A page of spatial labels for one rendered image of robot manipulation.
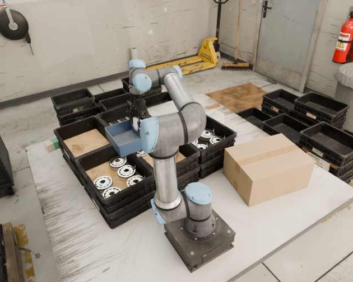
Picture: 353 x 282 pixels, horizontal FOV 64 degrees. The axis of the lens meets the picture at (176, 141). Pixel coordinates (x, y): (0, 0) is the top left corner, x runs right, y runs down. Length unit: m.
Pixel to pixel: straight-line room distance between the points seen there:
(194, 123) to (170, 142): 0.10
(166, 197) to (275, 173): 0.67
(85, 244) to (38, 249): 1.05
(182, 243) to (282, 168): 0.67
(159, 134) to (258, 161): 0.84
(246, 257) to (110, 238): 0.67
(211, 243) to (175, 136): 0.61
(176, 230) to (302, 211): 0.70
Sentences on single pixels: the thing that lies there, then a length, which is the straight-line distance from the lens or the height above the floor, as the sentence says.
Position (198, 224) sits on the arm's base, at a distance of 1.33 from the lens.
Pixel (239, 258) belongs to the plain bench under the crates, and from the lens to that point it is 1.46.
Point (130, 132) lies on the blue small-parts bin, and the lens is 1.57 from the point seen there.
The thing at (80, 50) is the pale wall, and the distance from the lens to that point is 4.75.
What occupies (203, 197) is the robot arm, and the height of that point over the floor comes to 1.03.
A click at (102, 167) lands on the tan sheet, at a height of 0.83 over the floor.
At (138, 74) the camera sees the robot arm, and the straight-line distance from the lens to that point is 1.26.
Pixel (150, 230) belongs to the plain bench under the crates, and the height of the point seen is 0.70.
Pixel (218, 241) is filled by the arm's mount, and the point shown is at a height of 0.81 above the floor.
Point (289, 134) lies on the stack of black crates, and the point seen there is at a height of 0.38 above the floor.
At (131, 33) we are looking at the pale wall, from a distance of 4.96.
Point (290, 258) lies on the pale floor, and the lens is 2.38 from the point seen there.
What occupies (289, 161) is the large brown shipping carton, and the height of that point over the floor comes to 0.90.
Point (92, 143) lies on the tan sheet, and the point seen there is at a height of 0.83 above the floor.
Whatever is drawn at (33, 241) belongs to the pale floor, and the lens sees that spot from 2.65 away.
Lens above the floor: 1.92
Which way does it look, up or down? 36 degrees down
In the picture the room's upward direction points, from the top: 3 degrees counter-clockwise
